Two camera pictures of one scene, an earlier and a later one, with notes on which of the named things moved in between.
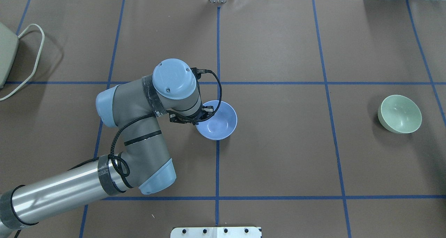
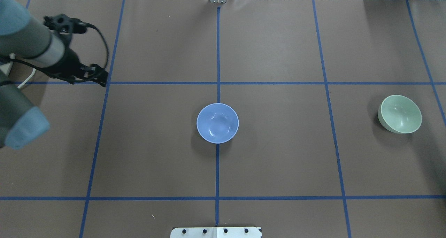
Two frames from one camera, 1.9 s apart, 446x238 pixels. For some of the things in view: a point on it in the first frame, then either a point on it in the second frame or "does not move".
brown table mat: (327, 117) does not move
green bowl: (399, 114) does not move
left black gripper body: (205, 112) → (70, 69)
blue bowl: (222, 124) does not move
